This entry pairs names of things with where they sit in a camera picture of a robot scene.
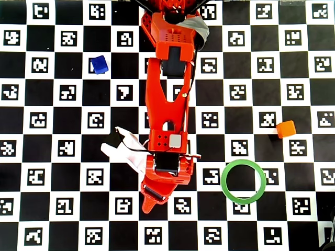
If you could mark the red robot arm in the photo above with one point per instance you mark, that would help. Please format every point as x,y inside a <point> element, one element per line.
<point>162,104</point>

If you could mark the red perforated robot base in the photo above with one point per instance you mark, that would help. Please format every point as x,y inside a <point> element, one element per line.
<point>147,28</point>

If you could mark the clear adhesive tape strip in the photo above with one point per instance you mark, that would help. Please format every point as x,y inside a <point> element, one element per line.
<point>291,2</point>

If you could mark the blue cube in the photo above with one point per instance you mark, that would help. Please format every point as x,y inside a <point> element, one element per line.
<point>99,64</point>

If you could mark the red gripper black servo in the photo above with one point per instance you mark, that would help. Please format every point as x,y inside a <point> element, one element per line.
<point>154,194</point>

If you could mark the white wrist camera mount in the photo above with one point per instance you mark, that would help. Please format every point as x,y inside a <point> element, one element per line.
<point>131,154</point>

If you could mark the black white marker checkerboard mat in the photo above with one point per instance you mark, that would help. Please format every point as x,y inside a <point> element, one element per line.
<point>78,157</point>

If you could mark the grey duct tape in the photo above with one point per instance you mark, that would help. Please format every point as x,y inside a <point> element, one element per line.
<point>199,26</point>

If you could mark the orange cube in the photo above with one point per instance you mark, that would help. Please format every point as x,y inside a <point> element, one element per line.
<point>286,129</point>

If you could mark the small grey square module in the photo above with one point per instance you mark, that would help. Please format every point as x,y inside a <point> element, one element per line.
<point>175,141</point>

